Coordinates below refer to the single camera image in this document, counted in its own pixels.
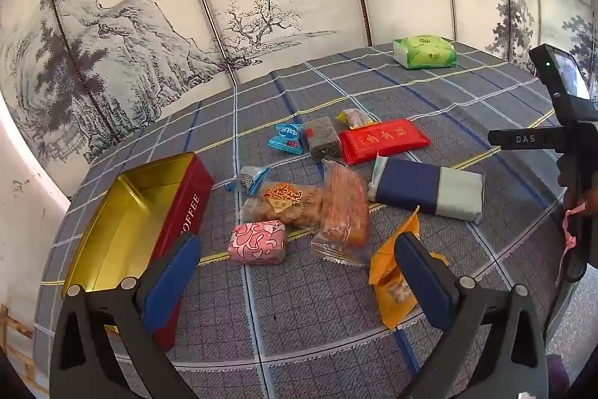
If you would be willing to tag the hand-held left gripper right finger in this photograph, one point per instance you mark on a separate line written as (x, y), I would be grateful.
(423, 282)

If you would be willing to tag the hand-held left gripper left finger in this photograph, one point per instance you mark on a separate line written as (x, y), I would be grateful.
(170, 282)

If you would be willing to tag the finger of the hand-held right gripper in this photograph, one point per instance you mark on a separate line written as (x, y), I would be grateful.
(525, 139)

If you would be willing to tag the yellow-orange snack packet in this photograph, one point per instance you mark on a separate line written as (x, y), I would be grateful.
(387, 268)

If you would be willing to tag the red tin box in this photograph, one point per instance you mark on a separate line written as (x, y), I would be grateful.
(140, 212)

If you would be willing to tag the pink patterned snack packet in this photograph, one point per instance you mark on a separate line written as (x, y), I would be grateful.
(257, 242)

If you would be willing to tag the blue candy packet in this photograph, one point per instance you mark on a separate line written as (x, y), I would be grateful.
(286, 138)

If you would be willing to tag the pink ribbon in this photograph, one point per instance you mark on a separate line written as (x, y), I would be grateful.
(571, 230)

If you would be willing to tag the navy and grey packet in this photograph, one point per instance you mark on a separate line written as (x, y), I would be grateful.
(411, 188)

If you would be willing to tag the long clear orange snack packet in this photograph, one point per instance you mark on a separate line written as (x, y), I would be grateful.
(345, 207)

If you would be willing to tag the plaid tablecloth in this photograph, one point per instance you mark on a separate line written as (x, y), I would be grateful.
(303, 310)

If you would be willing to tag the silver and blue wrapper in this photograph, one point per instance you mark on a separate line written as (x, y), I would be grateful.
(247, 179)

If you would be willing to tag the green snack packet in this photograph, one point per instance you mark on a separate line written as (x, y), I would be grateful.
(423, 52)

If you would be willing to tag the clear fried snack packet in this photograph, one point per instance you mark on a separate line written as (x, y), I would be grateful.
(285, 205)

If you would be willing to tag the flat red snack packet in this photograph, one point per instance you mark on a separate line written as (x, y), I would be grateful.
(383, 139)

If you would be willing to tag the wooden rack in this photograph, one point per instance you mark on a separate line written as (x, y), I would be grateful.
(16, 343)

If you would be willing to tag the small yellow candy packet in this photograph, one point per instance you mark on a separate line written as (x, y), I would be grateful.
(355, 117)

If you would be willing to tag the dark grey block packet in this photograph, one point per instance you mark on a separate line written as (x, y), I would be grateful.
(322, 137)

